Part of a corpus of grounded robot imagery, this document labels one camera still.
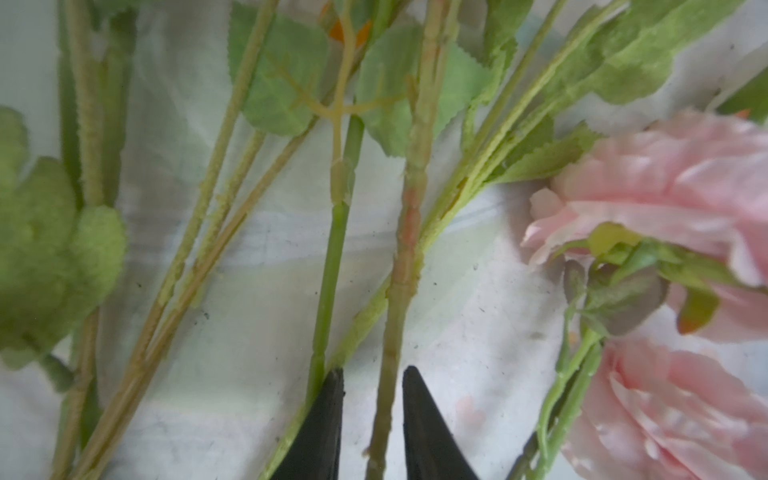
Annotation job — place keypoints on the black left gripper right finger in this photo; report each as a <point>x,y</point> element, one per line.
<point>431,452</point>

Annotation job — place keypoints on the pink rose flower stem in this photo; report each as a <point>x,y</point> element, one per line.
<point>441,27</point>

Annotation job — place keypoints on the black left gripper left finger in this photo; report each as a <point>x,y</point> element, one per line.
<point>315,452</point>

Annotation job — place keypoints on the pink carnation pair stem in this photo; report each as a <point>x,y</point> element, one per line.
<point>692,190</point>

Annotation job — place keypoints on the white small flower stem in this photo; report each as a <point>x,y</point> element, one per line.
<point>619,50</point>

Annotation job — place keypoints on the orange yellow ranunculus bunch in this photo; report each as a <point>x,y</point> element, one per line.
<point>63,241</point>

